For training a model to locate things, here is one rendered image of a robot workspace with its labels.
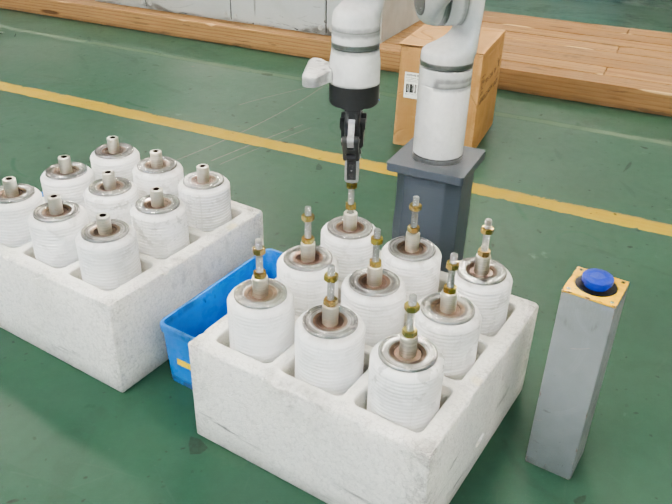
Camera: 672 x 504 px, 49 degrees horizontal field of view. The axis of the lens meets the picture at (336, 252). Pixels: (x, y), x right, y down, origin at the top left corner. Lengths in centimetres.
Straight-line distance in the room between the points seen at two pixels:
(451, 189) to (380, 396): 51
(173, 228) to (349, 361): 45
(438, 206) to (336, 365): 47
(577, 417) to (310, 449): 38
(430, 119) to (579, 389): 53
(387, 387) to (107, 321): 49
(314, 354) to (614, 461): 51
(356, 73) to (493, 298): 38
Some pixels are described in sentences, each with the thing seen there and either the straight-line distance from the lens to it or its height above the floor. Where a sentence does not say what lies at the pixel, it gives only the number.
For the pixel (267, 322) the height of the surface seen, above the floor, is 24.
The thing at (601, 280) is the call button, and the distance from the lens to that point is 100.
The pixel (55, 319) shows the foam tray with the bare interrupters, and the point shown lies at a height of 9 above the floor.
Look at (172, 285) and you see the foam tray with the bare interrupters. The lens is 127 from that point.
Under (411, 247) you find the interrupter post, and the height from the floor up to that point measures 26.
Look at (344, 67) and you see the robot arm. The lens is 107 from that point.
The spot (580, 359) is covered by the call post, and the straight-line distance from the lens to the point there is 104.
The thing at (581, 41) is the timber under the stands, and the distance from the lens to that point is 324.
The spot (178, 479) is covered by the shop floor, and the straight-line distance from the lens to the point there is 114.
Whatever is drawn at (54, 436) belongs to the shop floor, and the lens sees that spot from 125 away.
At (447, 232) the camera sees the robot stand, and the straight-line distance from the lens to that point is 137.
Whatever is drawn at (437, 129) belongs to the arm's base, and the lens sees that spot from 131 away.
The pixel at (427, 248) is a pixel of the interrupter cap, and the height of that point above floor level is 25.
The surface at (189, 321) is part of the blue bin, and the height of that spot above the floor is 8.
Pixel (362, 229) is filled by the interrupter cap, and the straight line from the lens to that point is 120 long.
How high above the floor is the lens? 83
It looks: 31 degrees down
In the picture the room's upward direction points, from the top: 1 degrees clockwise
